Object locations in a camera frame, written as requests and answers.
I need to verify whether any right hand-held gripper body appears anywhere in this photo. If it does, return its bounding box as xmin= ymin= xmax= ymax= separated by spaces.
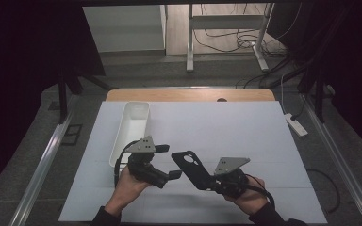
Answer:
xmin=212 ymin=156 xmax=252 ymax=200

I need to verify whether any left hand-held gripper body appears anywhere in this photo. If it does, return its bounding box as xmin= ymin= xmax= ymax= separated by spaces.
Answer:
xmin=124 ymin=135 xmax=171 ymax=189

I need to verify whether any black phone case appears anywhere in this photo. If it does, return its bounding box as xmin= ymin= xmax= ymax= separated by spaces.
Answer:
xmin=171 ymin=150 xmax=217 ymax=192

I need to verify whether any white plastic bin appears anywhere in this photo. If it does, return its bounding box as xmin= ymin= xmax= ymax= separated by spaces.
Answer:
xmin=108 ymin=101 xmax=151 ymax=168

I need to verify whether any person's right hand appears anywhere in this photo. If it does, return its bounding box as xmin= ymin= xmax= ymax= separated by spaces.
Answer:
xmin=223 ymin=175 xmax=267 ymax=217

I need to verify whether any person's left hand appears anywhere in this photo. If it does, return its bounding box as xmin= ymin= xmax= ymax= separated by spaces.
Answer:
xmin=104 ymin=164 xmax=154 ymax=218

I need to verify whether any white paper table sheet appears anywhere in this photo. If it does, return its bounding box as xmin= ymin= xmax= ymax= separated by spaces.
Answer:
xmin=58 ymin=100 xmax=328 ymax=225

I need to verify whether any white power strip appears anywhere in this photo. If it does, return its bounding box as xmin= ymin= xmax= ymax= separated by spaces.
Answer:
xmin=283 ymin=112 xmax=309 ymax=137

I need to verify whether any black stand leg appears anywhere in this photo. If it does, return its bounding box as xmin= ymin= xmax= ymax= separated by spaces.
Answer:
xmin=296 ymin=59 xmax=328 ymax=124
xmin=57 ymin=70 xmax=119 ymax=125

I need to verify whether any white cabinet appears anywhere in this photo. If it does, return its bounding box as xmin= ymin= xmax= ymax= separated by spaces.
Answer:
xmin=82 ymin=4 xmax=167 ymax=54

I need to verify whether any black curtain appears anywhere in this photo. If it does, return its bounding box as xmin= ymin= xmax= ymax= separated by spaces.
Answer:
xmin=267 ymin=0 xmax=362 ymax=164
xmin=0 ymin=0 xmax=107 ymax=202

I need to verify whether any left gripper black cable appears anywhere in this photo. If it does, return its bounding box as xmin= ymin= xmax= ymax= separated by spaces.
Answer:
xmin=113 ymin=139 xmax=140 ymax=189

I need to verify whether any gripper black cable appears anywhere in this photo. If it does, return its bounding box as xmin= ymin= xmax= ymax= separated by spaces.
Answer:
xmin=244 ymin=173 xmax=276 ymax=211
xmin=113 ymin=139 xmax=140 ymax=189

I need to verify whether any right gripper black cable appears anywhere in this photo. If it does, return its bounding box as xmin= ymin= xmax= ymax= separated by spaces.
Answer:
xmin=244 ymin=173 xmax=276 ymax=211

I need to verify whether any metal floor rail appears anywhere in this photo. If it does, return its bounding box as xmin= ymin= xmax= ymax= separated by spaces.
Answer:
xmin=8 ymin=111 xmax=74 ymax=226
xmin=300 ymin=92 xmax=362 ymax=226

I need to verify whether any black loop floor cable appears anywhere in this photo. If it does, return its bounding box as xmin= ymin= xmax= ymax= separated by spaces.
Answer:
xmin=305 ymin=168 xmax=342 ymax=215

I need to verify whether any tangle of black floor cables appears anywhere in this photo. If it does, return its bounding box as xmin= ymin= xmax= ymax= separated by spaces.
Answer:
xmin=193 ymin=3 xmax=303 ymax=90

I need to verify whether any white metal stand frame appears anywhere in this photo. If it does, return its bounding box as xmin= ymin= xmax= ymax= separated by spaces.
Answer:
xmin=186 ymin=3 xmax=274 ymax=73

